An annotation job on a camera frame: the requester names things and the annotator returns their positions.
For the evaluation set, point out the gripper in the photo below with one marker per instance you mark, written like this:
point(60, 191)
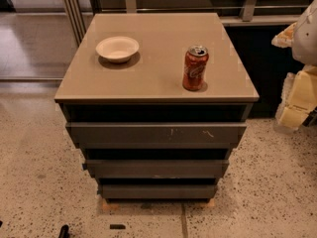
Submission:
point(306, 40)

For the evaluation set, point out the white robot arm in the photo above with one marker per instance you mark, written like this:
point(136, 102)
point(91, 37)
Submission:
point(301, 37)

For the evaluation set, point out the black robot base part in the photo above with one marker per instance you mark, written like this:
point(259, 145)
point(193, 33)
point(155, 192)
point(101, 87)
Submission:
point(64, 232)

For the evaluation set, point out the grey drawer cabinet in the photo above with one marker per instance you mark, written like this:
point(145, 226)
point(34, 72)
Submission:
point(148, 87)

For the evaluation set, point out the grey middle drawer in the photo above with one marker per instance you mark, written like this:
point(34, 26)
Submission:
point(156, 169)

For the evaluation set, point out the grey drawer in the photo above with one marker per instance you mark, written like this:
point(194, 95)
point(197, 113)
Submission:
point(156, 169)
point(101, 135)
point(160, 191)

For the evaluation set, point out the grey bottom drawer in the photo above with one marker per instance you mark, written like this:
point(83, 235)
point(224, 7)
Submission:
point(160, 191)

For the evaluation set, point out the grey top drawer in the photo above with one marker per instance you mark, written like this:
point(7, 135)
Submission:
point(101, 135)

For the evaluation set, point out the black caster wheel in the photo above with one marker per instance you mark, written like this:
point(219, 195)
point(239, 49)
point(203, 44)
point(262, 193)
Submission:
point(312, 117)

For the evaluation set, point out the wooden metal railing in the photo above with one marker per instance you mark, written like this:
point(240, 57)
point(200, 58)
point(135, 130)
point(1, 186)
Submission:
point(233, 12)

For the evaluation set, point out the red soda can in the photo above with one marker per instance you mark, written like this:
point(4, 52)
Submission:
point(195, 62)

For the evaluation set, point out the white paper bowl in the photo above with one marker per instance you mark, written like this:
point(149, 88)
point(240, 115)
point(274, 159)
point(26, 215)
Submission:
point(117, 49)

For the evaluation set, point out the black floor marker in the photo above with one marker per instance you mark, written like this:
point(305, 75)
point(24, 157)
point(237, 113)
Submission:
point(117, 227)

